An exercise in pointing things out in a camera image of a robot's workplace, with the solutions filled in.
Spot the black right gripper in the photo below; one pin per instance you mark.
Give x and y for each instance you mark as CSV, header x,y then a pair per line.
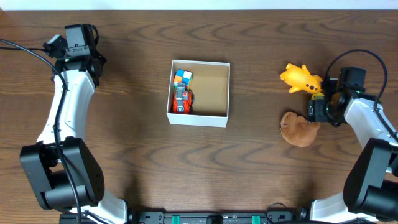
x,y
316,112

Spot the brown plush toy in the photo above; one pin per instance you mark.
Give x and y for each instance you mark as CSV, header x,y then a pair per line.
x,y
297,131

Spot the multicoloured puzzle cube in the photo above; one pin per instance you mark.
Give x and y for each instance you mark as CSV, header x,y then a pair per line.
x,y
183,76

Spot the red toy truck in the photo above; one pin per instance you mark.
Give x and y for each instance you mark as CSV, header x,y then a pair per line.
x,y
182,100

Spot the wooden cat rattle drum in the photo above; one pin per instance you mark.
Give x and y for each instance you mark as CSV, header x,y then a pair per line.
x,y
317,96

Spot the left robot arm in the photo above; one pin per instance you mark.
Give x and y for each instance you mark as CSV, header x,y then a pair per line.
x,y
63,173

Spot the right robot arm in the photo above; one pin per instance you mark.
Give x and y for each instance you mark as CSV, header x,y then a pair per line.
x,y
366,195

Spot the white cardboard box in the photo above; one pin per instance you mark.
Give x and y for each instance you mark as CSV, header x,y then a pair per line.
x,y
210,86

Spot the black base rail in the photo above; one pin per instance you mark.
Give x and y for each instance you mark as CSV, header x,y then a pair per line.
x,y
273,216

